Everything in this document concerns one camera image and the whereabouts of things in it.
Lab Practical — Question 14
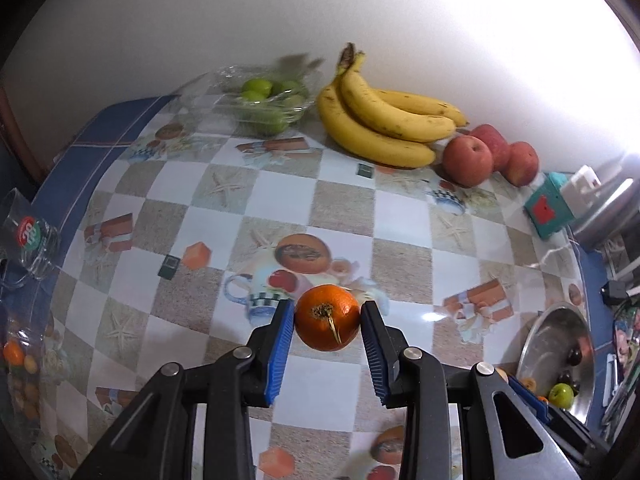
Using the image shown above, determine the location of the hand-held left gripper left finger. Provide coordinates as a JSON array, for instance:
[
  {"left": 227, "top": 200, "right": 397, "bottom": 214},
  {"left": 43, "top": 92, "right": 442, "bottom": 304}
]
[{"left": 72, "top": 299, "right": 296, "bottom": 480}]

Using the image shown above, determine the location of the tangerine with stem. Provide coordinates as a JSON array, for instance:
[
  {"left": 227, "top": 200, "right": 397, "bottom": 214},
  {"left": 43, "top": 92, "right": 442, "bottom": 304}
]
[{"left": 294, "top": 284, "right": 362, "bottom": 352}]

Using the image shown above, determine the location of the yellow banana bunch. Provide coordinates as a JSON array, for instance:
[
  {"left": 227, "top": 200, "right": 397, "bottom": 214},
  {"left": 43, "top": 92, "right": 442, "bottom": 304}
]
[{"left": 316, "top": 42, "right": 470, "bottom": 169}]

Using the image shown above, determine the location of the teal box with red mark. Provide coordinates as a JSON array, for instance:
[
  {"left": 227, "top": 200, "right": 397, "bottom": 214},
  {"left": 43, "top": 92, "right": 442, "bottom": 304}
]
[{"left": 523, "top": 171, "right": 576, "bottom": 238}]

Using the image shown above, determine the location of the glass mug with red label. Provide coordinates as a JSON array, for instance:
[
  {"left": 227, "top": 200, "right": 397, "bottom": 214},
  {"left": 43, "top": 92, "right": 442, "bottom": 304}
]
[{"left": 0, "top": 187, "right": 61, "bottom": 288}]

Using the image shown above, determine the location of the large green apple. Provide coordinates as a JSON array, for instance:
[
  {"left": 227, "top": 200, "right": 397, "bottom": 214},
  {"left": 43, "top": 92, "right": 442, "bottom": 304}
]
[{"left": 548, "top": 383, "right": 575, "bottom": 408}]

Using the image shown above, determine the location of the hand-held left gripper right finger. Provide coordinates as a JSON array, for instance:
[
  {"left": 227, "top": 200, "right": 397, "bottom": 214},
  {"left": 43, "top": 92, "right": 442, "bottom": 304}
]
[{"left": 360, "top": 301, "right": 583, "bottom": 480}]

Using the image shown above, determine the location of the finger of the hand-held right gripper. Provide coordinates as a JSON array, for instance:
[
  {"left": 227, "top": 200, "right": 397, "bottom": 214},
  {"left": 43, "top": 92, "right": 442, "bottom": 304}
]
[{"left": 507, "top": 375, "right": 551, "bottom": 423}]

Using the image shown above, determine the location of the red apple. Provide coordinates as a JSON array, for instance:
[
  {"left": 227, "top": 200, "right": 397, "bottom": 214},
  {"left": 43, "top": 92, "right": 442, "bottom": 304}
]
[
  {"left": 442, "top": 135, "right": 495, "bottom": 188},
  {"left": 501, "top": 141, "right": 540, "bottom": 187},
  {"left": 470, "top": 124, "right": 511, "bottom": 173}
]

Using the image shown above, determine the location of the clear box of small oranges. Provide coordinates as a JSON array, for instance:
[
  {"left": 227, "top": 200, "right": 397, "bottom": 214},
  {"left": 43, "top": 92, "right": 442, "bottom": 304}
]
[{"left": 0, "top": 310, "right": 56, "bottom": 461}]

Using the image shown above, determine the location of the stainless steel bowl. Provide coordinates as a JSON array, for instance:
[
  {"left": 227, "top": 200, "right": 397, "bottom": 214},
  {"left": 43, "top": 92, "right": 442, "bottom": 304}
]
[{"left": 516, "top": 301, "right": 597, "bottom": 423}]

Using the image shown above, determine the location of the stainless steel kettle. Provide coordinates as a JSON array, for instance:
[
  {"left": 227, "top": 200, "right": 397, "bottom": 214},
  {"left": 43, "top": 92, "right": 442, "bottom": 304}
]
[{"left": 570, "top": 175, "right": 640, "bottom": 251}]

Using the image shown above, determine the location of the blue striped cloth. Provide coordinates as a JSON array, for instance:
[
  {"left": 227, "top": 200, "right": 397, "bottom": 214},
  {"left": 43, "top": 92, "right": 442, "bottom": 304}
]
[{"left": 0, "top": 95, "right": 181, "bottom": 311}]

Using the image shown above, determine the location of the black power adapter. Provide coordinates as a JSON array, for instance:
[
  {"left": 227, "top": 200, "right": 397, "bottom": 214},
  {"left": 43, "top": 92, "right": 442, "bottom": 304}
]
[{"left": 601, "top": 280, "right": 631, "bottom": 306}]

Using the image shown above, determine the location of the plastic bag of green fruit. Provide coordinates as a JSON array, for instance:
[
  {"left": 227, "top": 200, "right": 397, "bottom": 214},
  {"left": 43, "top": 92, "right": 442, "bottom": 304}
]
[{"left": 175, "top": 52, "right": 326, "bottom": 138}]

